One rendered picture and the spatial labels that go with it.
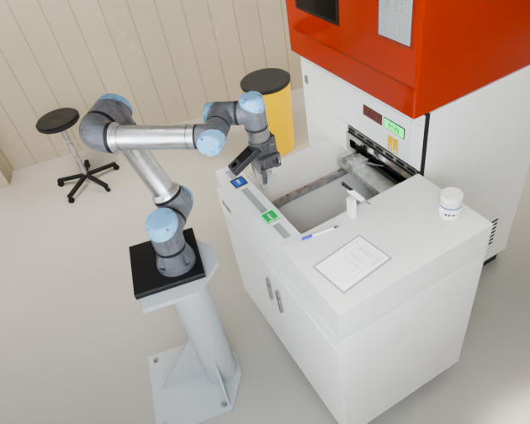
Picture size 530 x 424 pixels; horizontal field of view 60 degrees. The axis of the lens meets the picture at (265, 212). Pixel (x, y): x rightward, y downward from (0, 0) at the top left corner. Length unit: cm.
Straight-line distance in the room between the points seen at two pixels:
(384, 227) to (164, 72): 293
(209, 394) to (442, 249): 137
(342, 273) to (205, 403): 117
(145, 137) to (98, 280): 185
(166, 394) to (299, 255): 121
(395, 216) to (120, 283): 191
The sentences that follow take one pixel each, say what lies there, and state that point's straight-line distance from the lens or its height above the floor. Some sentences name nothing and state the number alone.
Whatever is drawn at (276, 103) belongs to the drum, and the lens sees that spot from 340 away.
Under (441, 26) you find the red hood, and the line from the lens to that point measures 161.
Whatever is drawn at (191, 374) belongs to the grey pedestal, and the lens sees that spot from 247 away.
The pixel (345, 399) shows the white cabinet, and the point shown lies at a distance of 189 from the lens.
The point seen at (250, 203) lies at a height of 96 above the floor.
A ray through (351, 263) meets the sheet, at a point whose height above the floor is 97.
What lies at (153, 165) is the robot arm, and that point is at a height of 122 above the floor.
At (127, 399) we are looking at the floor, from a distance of 259.
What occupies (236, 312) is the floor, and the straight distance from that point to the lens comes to 267.
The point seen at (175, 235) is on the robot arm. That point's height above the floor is 102.
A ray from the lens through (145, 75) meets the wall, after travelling 418.
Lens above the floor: 213
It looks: 42 degrees down
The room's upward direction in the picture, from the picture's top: 11 degrees counter-clockwise
